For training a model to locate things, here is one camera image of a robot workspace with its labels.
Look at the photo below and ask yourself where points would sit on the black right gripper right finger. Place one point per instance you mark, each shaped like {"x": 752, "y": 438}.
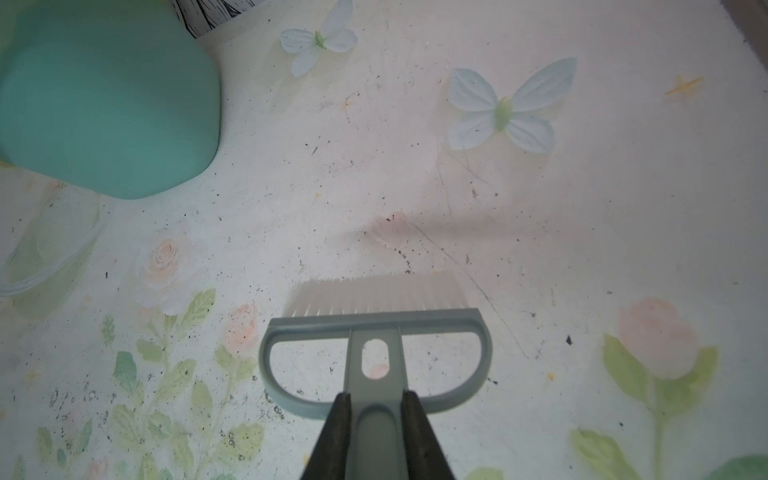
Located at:
{"x": 424, "y": 457}

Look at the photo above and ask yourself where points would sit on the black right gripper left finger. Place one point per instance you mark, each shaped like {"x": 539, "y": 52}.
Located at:
{"x": 328, "y": 460}

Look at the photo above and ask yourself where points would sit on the grey-green hand brush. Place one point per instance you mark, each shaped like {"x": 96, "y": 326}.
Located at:
{"x": 373, "y": 315}

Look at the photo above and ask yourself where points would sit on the green plastic trash bin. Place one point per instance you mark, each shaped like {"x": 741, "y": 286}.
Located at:
{"x": 112, "y": 96}

